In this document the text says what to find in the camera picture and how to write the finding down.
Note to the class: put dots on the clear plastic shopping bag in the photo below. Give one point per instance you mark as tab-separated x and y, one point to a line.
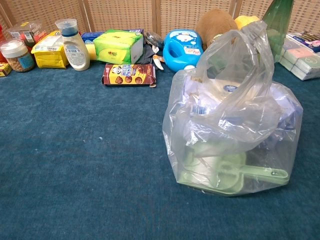
250	120

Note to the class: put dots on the Hello Panda biscuit box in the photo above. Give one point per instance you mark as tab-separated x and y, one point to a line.
128	75

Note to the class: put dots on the white blue packaged item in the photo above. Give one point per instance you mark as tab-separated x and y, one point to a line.
212	100

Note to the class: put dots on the dark crumpled wrapper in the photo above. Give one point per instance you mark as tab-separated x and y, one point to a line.
152	50

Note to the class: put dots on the blue plastic detergent jug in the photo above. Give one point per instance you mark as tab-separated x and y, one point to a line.
181	51

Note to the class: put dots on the green plastic scoop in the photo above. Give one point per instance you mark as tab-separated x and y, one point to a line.
225	175

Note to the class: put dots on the green tissue pack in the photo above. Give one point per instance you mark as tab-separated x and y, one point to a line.
117	46

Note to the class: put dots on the yellow sponge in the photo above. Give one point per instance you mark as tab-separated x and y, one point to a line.
91	51

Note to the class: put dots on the woven rattan screen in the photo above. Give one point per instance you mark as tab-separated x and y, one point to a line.
155	13

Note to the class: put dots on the blue box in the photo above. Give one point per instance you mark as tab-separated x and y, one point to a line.
87	37

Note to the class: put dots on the brown plush toy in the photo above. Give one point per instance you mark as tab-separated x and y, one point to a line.
216	25

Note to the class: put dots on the white detergent bottle blue cap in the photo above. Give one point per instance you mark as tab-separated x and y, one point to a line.
75	47

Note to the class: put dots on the yellow snack package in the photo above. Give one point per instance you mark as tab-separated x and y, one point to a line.
48	51

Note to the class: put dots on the yellow plush toy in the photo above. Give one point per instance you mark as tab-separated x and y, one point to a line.
246	21

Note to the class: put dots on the stacked tissue packs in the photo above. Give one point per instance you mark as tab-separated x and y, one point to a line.
298	58

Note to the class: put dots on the glass jar white lid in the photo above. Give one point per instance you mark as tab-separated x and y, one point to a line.
17	56

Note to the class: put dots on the clear plastic food container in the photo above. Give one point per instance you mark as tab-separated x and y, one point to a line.
27	33

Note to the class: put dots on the small yellow red box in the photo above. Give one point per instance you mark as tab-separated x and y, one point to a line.
4	69

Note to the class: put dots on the dark printed package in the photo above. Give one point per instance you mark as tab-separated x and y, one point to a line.
308	40

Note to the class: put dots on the red container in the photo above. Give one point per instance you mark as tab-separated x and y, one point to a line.
2	45

